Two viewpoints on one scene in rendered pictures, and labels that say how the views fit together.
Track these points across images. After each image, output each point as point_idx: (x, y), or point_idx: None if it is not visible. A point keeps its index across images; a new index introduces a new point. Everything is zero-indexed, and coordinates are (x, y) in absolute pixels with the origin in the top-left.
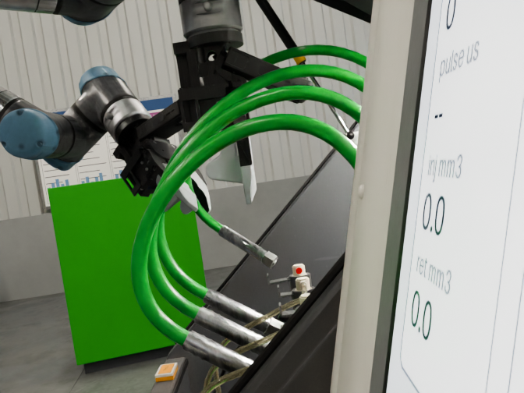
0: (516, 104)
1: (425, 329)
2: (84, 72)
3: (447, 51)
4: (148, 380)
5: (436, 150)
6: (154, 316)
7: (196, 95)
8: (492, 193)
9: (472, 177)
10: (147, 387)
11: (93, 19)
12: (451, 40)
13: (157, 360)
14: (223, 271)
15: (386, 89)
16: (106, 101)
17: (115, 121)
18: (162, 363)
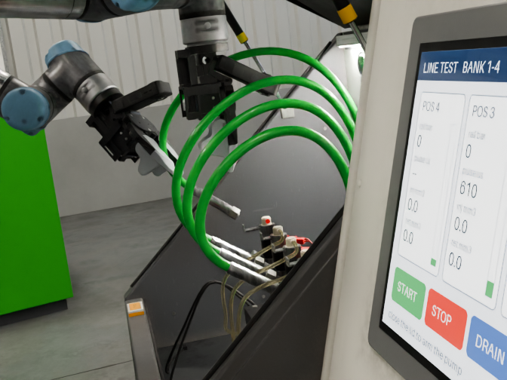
0: (440, 184)
1: (410, 240)
2: (52, 46)
3: (418, 154)
4: (1, 348)
5: (413, 185)
6: (210, 252)
7: (198, 92)
8: (434, 203)
9: (428, 197)
10: (2, 356)
11: (99, 20)
12: (419, 151)
13: (6, 327)
14: (65, 222)
15: (378, 140)
16: (80, 76)
17: (90, 94)
18: (13, 330)
